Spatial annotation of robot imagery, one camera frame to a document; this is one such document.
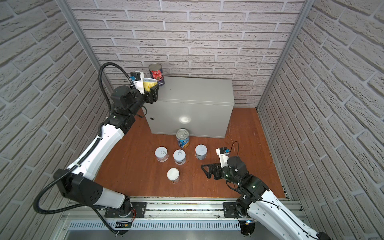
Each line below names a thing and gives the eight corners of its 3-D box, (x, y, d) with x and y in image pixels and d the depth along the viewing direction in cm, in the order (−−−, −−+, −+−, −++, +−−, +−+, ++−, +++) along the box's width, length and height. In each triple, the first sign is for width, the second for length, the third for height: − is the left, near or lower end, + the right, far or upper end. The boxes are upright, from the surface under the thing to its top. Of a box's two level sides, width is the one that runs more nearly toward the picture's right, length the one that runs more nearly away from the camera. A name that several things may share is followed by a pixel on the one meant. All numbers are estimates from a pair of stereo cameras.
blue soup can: (177, 148, 98) (175, 139, 89) (178, 137, 104) (176, 128, 95) (189, 148, 98) (189, 140, 89) (189, 137, 104) (189, 128, 95)
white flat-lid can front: (167, 183, 83) (165, 180, 78) (169, 171, 88) (167, 167, 83) (179, 183, 84) (178, 180, 78) (180, 171, 88) (179, 167, 83)
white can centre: (173, 165, 90) (172, 161, 86) (174, 153, 95) (173, 149, 91) (185, 165, 90) (184, 161, 86) (186, 153, 95) (185, 149, 91)
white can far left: (155, 162, 92) (153, 157, 87) (157, 150, 97) (155, 146, 92) (167, 162, 92) (166, 157, 87) (169, 150, 97) (168, 146, 92)
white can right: (195, 159, 94) (195, 155, 89) (195, 148, 98) (195, 144, 94) (206, 159, 94) (207, 155, 89) (206, 149, 99) (207, 144, 94)
